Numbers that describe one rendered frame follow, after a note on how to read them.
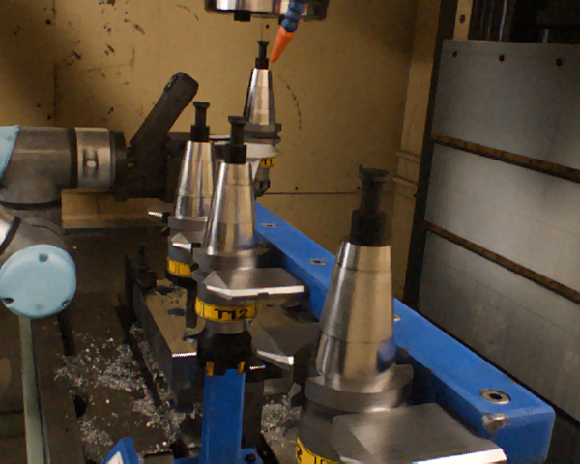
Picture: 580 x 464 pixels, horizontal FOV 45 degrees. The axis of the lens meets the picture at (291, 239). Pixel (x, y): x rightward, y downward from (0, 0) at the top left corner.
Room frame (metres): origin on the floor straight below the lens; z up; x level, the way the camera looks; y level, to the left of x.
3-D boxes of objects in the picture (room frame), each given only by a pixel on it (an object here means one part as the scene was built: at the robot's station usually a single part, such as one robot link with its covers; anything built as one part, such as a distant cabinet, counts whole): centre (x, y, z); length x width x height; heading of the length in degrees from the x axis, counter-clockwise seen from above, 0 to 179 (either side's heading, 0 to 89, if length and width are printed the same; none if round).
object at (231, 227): (0.54, 0.05, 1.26); 0.04 x 0.04 x 0.07
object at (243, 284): (0.49, 0.03, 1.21); 0.07 x 0.05 x 0.01; 113
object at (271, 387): (0.91, 0.05, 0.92); 0.20 x 0.04 x 0.04; 113
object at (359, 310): (0.34, -0.04, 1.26); 0.04 x 0.04 x 0.07
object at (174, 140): (0.88, 0.17, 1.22); 0.12 x 0.08 x 0.09; 113
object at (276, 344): (0.39, -0.02, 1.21); 0.07 x 0.05 x 0.01; 113
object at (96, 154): (0.85, 0.25, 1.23); 0.08 x 0.05 x 0.08; 23
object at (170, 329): (1.01, 0.09, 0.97); 0.29 x 0.23 x 0.05; 23
